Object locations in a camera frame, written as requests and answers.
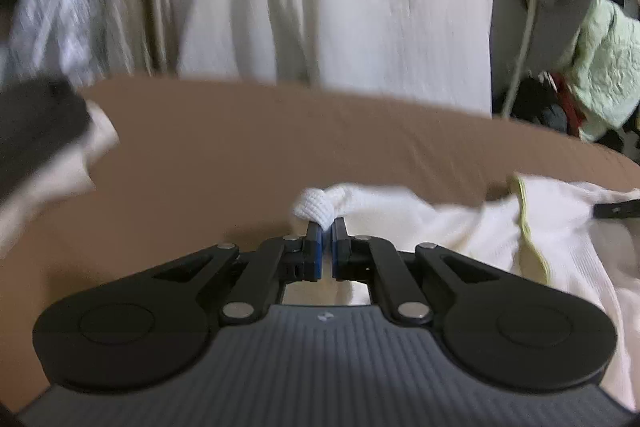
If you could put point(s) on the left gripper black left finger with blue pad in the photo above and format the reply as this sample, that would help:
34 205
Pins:
141 330

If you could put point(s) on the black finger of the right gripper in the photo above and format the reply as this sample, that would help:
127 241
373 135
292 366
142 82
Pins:
630 209

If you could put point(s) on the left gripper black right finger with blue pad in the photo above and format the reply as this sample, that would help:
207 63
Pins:
499 327

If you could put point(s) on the white baby garment green trim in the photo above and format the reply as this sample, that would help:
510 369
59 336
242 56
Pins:
544 230

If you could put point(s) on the mint green quilted blanket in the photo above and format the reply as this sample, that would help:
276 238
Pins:
604 74

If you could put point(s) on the dark folded garment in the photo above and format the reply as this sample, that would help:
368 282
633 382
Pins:
38 118

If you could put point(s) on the white hanging curtain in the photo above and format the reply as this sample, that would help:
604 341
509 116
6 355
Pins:
429 51

